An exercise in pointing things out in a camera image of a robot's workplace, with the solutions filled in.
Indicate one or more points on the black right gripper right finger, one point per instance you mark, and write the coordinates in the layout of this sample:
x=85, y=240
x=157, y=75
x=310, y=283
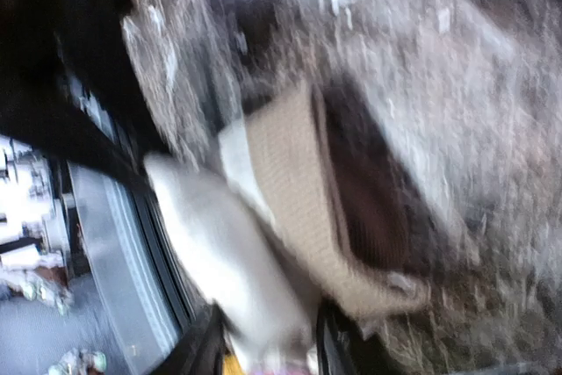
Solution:
x=341, y=348

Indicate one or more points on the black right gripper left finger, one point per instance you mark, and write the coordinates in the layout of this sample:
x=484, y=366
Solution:
x=201, y=349

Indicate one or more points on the maroon purple orange sock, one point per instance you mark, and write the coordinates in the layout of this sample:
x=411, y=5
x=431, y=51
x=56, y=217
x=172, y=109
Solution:
x=273, y=361

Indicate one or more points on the brown and white sock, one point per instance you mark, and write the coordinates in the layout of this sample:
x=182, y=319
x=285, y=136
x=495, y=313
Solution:
x=290, y=215

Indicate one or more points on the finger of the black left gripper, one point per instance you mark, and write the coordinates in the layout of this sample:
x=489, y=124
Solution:
x=68, y=86

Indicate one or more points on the black front table rail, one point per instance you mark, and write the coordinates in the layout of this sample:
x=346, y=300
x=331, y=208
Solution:
x=132, y=265

